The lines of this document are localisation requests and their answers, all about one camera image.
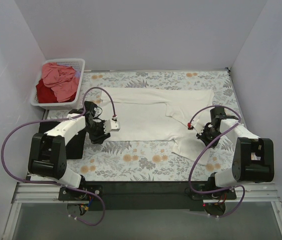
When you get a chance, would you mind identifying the white t shirt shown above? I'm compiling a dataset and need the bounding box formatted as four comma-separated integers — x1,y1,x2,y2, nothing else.
100,87,214,161

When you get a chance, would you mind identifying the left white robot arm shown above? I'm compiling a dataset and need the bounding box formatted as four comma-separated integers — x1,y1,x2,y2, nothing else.
28,101,120,200

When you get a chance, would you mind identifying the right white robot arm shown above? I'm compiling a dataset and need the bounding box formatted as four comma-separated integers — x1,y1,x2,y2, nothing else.
196,105,275,199

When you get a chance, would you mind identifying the floral patterned table mat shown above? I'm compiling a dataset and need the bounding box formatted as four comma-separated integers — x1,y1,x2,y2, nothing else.
30,70,262,182

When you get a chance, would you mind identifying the folded black t shirt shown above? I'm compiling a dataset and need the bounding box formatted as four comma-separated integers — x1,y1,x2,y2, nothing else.
38,121,86,160

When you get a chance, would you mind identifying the white plastic laundry basket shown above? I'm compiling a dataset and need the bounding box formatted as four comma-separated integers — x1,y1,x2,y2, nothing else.
30,58,85,110

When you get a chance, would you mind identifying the pink t shirt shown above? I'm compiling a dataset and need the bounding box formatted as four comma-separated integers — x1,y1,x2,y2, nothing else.
41,62,80,103

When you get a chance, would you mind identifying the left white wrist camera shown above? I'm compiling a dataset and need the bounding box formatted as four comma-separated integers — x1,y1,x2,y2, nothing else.
103,119,120,134

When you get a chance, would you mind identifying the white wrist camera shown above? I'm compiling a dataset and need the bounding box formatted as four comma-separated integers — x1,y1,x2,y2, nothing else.
103,119,120,134
187,122,205,134

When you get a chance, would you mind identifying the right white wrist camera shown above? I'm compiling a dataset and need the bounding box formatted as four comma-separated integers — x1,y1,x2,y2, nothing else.
187,122,205,134

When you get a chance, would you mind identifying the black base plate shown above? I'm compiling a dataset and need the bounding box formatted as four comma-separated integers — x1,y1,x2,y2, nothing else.
58,181,237,212

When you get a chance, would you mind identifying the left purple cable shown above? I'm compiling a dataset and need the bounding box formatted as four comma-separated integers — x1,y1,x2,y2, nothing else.
0,86,118,227

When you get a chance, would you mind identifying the aluminium frame rail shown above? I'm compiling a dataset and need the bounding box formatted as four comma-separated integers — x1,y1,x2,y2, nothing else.
12,183,279,204

